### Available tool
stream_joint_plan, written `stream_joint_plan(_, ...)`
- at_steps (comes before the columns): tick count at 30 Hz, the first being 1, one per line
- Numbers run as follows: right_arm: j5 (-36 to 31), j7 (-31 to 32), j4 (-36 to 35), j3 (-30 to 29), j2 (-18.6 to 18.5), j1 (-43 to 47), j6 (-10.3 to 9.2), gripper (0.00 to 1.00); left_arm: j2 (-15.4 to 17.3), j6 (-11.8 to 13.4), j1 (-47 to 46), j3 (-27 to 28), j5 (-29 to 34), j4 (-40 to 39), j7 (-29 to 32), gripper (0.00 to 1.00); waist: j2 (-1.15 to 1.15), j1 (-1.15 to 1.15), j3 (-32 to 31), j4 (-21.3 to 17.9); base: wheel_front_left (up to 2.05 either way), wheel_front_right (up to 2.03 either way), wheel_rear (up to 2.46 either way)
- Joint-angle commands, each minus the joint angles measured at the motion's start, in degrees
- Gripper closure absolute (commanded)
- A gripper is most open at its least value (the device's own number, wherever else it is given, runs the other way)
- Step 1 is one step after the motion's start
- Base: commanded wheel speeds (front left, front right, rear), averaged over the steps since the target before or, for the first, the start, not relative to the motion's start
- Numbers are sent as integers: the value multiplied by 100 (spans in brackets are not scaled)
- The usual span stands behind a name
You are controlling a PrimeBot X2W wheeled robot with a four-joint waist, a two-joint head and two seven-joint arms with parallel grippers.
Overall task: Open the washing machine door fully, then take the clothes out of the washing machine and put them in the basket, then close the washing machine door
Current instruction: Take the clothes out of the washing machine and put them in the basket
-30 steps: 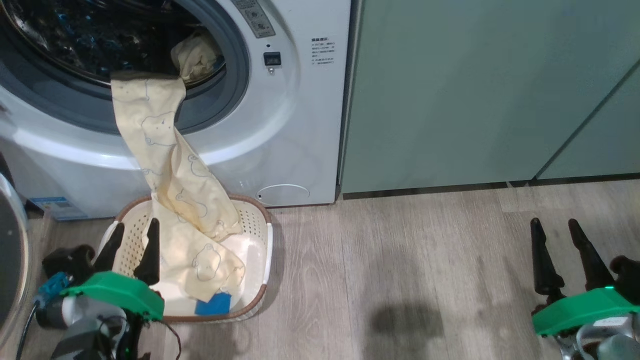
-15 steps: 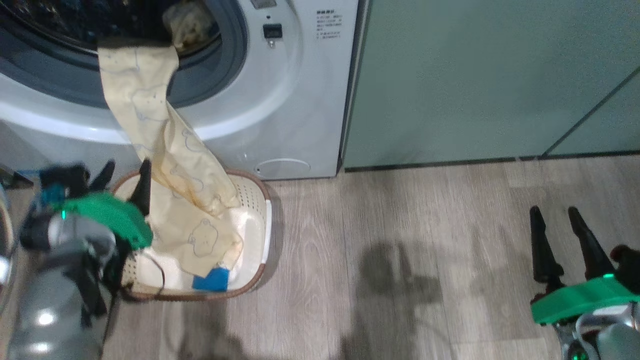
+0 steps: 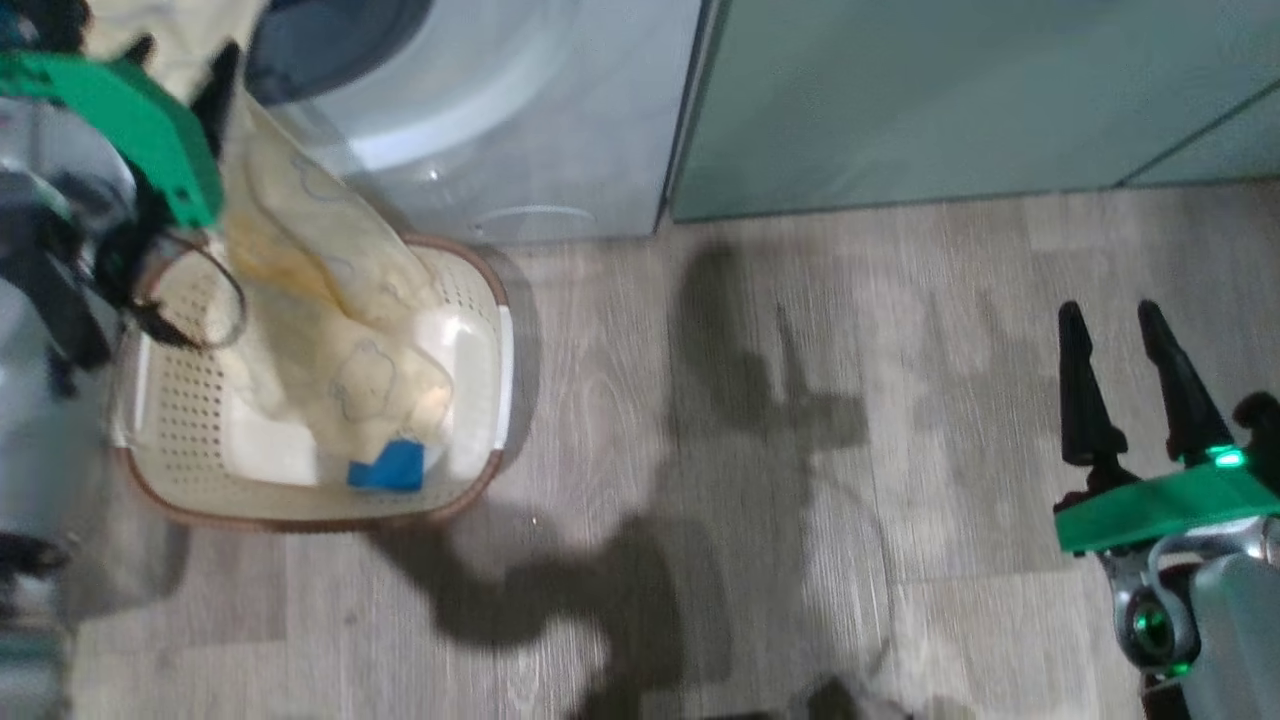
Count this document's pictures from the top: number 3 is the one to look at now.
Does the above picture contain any pale green cabinet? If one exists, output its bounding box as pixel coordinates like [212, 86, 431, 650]
[668, 0, 1280, 224]

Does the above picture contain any cream garment with blue patches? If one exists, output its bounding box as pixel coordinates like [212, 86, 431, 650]
[85, 0, 457, 494]

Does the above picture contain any white washing machine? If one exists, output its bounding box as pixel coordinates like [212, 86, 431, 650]
[245, 0, 707, 247]

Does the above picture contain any thin dark wire loop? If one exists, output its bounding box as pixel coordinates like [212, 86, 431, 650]
[124, 235, 249, 352]

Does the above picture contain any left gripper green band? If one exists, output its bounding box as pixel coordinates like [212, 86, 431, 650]
[0, 35, 244, 301]

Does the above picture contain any cream perforated laundry basket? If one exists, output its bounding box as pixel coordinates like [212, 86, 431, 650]
[110, 235, 516, 532]

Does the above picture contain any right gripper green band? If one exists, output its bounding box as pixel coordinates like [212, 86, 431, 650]
[1055, 299, 1280, 557]

